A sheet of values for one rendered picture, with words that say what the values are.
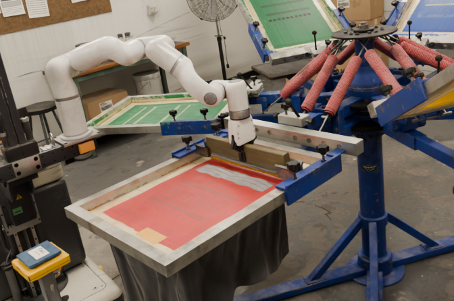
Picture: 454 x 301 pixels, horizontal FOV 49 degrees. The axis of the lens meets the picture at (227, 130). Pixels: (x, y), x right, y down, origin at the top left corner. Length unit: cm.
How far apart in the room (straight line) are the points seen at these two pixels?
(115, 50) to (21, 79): 368
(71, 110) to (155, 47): 44
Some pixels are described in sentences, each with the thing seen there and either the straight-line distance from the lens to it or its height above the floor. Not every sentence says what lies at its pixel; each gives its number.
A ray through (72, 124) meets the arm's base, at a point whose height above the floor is 120.
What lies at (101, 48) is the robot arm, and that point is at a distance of 185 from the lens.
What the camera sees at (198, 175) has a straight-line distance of 189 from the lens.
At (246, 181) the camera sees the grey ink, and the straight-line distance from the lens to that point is 178.
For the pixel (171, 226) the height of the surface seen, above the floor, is 95.
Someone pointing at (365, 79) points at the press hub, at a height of 109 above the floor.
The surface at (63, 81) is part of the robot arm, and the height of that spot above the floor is 136.
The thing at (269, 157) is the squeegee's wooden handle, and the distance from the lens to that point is 175.
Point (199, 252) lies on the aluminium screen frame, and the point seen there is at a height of 97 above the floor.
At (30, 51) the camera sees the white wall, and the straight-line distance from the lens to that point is 546.
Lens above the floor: 172
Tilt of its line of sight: 19 degrees down
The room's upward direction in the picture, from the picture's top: 8 degrees counter-clockwise
